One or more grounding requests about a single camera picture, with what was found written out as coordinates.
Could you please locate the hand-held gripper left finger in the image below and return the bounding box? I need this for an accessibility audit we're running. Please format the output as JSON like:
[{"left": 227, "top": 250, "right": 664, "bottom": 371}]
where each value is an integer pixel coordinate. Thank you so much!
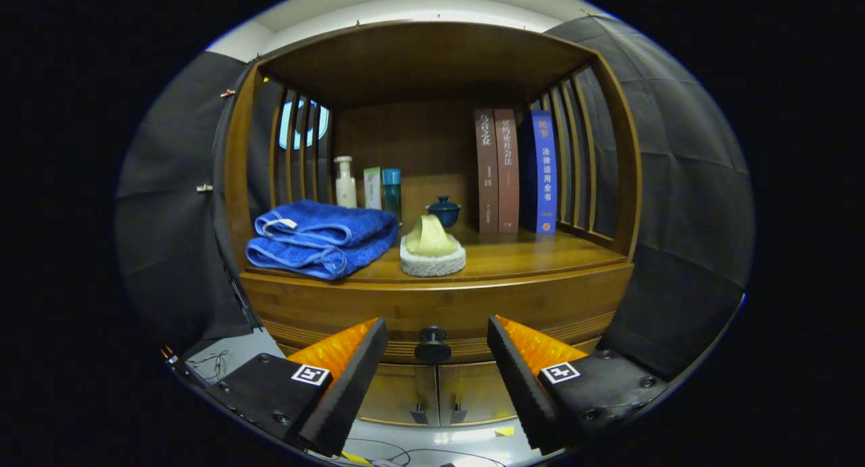
[{"left": 196, "top": 318, "right": 389, "bottom": 457}]

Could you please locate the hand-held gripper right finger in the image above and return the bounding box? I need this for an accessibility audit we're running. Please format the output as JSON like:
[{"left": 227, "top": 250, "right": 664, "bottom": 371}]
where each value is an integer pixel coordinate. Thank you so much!
[{"left": 487, "top": 314, "right": 670, "bottom": 456}]

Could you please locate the wooden drawer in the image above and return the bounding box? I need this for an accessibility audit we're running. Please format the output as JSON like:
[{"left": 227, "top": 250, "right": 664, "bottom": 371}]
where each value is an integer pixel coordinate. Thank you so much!
[{"left": 242, "top": 276, "right": 635, "bottom": 365}]

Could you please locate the wooden cabinet door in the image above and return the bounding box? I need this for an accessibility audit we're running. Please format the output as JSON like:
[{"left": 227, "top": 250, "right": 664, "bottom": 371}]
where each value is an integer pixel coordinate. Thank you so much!
[
  {"left": 436, "top": 360, "right": 535, "bottom": 426},
  {"left": 357, "top": 364, "right": 440, "bottom": 427}
]

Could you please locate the wooden countertop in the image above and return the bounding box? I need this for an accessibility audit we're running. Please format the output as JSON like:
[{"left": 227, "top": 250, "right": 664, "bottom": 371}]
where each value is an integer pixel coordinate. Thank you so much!
[{"left": 243, "top": 220, "right": 629, "bottom": 285}]

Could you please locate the wooden cabinet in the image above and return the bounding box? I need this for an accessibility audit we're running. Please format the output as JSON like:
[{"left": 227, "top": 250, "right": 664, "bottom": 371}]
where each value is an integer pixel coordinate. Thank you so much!
[{"left": 223, "top": 20, "right": 643, "bottom": 428}]

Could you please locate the folded blue towel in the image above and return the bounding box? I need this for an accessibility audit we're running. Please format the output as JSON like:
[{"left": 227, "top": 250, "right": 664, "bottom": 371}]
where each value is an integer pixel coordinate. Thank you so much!
[{"left": 245, "top": 199, "right": 399, "bottom": 280}]

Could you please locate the dark blue lidded cup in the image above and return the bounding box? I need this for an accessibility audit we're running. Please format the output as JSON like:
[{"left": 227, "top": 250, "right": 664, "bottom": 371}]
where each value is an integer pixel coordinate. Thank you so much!
[{"left": 425, "top": 196, "right": 462, "bottom": 228}]

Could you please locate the white pump bottle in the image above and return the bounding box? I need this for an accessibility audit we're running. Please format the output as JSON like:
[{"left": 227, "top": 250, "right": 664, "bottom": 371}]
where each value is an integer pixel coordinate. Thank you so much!
[{"left": 334, "top": 156, "right": 357, "bottom": 209}]

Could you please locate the teal glass bottle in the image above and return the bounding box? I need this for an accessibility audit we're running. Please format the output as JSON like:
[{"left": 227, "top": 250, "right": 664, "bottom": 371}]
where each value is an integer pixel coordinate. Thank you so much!
[{"left": 382, "top": 168, "right": 403, "bottom": 224}]

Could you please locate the white green tube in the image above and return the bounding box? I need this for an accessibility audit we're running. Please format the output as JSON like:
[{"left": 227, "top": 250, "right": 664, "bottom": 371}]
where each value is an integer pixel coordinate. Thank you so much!
[{"left": 363, "top": 167, "right": 383, "bottom": 210}]

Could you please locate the reddish brown book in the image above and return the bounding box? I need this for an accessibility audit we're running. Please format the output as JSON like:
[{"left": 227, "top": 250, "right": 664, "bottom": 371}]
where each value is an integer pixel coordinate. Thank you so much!
[{"left": 494, "top": 109, "right": 520, "bottom": 235}]

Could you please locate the blue book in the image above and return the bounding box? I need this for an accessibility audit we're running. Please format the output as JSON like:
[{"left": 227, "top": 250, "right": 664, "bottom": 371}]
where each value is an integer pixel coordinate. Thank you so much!
[{"left": 519, "top": 110, "right": 558, "bottom": 235}]

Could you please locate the dark brown book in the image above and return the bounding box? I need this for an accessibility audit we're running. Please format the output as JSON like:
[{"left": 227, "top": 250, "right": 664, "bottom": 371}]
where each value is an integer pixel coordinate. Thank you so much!
[{"left": 474, "top": 109, "right": 500, "bottom": 235}]

